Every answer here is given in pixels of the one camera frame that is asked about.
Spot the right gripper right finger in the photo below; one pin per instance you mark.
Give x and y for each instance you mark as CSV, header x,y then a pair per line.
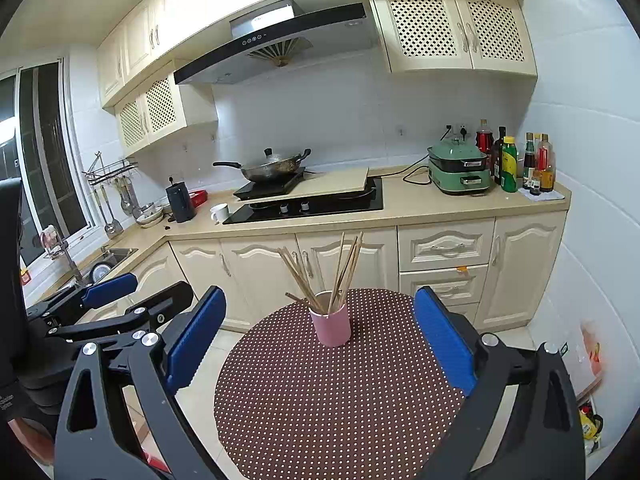
x,y
543,435

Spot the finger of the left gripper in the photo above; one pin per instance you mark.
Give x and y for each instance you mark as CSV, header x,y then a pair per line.
x,y
62,330
107,287

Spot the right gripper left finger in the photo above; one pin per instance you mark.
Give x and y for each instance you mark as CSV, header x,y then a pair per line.
x,y
95,438

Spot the light bamboo chopstick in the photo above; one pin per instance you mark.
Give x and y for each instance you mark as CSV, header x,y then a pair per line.
x,y
302,274

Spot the steel sink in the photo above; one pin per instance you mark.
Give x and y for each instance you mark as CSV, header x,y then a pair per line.
x,y
98,268

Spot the hanging metal ladle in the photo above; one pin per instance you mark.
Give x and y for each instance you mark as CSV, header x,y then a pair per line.
x,y
113,227

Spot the chrome faucet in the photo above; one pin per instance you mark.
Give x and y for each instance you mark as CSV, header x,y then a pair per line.
x,y
56,247

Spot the stacked bowls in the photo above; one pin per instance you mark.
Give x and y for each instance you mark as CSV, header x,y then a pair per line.
x,y
150,216

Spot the black electric kettle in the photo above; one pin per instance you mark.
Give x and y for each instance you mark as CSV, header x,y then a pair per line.
x,y
180,201

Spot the white mug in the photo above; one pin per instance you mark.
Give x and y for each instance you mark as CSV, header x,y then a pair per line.
x,y
219,213

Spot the red container on counter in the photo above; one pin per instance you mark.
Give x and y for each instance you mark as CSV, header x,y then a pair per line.
x,y
198,197

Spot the brown polka dot tablecloth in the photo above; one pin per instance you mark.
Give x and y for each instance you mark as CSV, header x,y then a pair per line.
x,y
288,407

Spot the pink cylindrical utensil cup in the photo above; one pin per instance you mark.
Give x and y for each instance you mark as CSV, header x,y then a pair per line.
x,y
332,328

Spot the black wok with lid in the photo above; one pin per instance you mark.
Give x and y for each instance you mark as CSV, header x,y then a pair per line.
x,y
272,166

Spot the wooden cutting board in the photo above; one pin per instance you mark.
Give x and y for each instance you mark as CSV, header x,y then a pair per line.
x,y
314,185

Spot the black induction cooktop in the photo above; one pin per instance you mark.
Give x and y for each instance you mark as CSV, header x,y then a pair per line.
x,y
287,207

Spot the dark green bottle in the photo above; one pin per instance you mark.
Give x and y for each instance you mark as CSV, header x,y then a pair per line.
x,y
529,164

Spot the green electric cooker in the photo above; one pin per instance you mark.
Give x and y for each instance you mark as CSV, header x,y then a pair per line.
x,y
457,168

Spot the green yellow bottle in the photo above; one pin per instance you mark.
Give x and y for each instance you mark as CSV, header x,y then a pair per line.
x,y
509,165

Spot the red cap sauce bottle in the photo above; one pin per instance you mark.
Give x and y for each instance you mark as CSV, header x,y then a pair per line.
x,y
484,139

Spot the dark soy sauce bottle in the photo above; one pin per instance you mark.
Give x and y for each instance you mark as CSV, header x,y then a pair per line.
x,y
497,155

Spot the black range hood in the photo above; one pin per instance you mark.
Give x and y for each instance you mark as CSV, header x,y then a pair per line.
x,y
279,35

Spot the cream upper cabinets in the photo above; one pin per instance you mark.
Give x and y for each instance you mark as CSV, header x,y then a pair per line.
x,y
158,66

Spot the wall utensil rack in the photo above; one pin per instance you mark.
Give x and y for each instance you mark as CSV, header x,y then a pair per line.
x,y
100,172

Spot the black window frame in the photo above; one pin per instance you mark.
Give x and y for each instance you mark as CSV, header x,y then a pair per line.
x,y
35,147

